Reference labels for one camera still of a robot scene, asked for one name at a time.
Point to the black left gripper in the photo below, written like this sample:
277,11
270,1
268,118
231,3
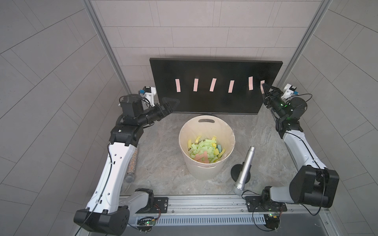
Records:
162,109

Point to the glitter tube silver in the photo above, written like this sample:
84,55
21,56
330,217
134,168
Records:
130,175

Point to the aluminium right corner post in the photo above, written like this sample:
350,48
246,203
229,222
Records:
314,23

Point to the discarded sticky notes pile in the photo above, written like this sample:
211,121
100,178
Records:
205,151

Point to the left green circuit board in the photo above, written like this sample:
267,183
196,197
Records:
145,224

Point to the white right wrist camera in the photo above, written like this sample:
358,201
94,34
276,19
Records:
289,91

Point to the right green circuit board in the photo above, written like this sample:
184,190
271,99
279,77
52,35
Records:
272,222

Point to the black computer monitor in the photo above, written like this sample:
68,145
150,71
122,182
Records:
241,101

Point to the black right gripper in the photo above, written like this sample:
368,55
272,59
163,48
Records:
275,94

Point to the cream waste bin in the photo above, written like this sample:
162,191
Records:
206,127

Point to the pink sticky note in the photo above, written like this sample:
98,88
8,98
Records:
178,85
213,83
231,85
251,83
261,86
195,88

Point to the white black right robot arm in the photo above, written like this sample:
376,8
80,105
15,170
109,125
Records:
314,184

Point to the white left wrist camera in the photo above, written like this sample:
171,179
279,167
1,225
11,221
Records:
148,93

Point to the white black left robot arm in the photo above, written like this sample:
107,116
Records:
103,214

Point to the silver microphone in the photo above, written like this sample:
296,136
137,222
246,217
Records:
243,172

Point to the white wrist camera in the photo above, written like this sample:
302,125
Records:
148,93
289,91

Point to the aluminium left corner post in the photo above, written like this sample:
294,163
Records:
89,8

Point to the black round microphone base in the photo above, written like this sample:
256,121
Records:
235,172

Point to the green circuit board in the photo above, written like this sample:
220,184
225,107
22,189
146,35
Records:
272,222
145,224

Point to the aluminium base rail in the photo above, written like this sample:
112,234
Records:
223,205

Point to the aluminium corner post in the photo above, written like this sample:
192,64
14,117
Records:
89,8
314,23

